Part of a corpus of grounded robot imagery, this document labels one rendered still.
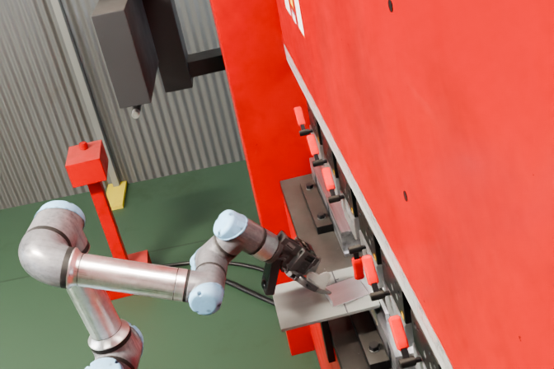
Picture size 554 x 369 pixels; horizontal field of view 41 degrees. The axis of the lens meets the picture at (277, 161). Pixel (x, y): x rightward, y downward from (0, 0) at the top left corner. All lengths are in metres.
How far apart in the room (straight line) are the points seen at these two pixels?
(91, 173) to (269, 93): 1.20
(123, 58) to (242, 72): 0.43
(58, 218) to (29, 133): 3.00
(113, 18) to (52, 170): 2.40
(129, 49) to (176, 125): 2.05
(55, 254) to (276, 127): 1.17
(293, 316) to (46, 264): 0.64
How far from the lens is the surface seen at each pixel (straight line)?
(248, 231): 1.75
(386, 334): 1.91
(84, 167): 3.50
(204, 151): 4.76
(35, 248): 1.76
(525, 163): 0.70
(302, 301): 2.00
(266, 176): 2.75
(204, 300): 1.69
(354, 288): 2.00
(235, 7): 2.49
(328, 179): 1.91
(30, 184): 4.99
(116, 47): 2.67
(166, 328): 3.62
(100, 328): 2.00
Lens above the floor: 2.28
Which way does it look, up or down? 29 degrees down
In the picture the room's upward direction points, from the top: 12 degrees counter-clockwise
